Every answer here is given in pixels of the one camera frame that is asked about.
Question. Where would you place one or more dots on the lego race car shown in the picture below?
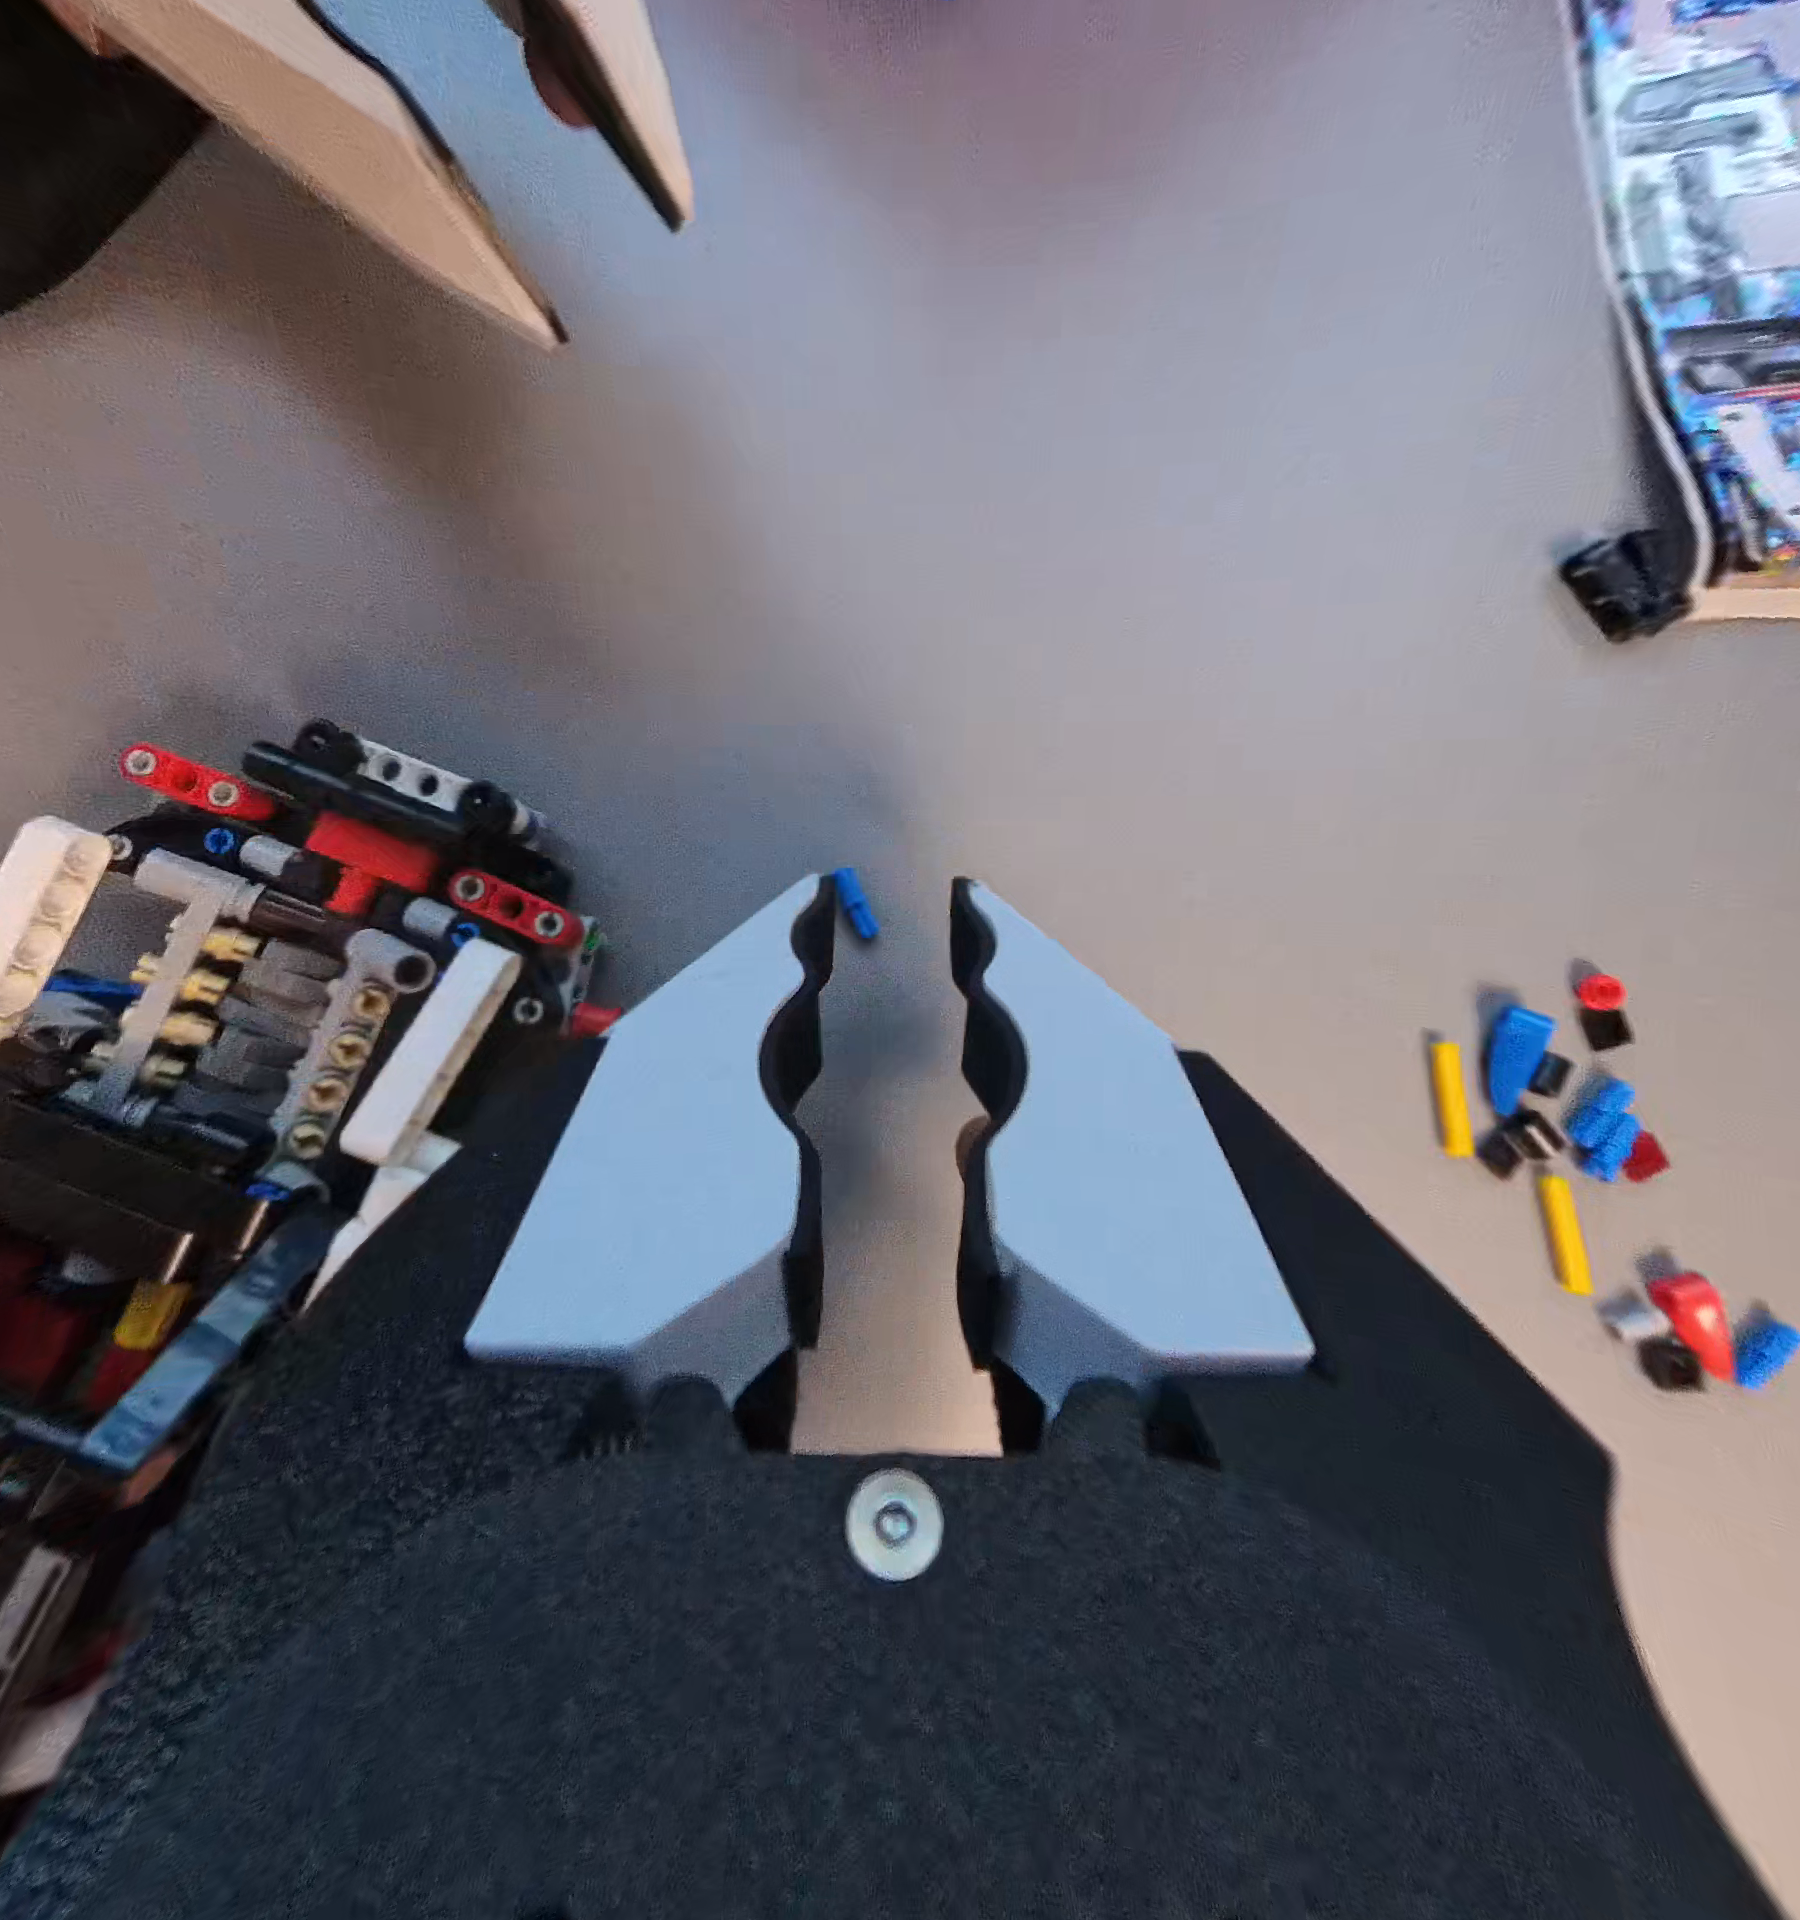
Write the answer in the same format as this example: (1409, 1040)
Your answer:
(240, 1051)

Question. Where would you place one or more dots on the scattered small lego pieces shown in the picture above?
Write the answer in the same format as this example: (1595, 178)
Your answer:
(1591, 1124)

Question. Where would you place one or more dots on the black quilted wrist rest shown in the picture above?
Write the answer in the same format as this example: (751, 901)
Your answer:
(31, 181)

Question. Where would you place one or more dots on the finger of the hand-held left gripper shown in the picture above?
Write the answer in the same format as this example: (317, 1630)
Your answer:
(314, 135)
(630, 74)

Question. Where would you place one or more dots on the person's left hand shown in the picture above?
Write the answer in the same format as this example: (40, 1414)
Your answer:
(563, 83)

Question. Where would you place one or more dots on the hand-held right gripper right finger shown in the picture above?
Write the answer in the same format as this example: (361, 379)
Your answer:
(1140, 1200)

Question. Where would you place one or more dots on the person's right hand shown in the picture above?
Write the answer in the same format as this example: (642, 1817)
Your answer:
(973, 1153)

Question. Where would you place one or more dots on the small blue lego pin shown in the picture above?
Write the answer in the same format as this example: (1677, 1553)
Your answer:
(857, 906)

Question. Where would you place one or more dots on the small black lego piece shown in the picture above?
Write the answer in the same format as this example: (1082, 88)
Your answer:
(1623, 584)

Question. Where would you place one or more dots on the sticker sheet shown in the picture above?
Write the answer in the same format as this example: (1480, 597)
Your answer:
(1741, 301)

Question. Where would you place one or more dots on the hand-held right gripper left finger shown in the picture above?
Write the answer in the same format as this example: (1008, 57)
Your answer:
(645, 1200)

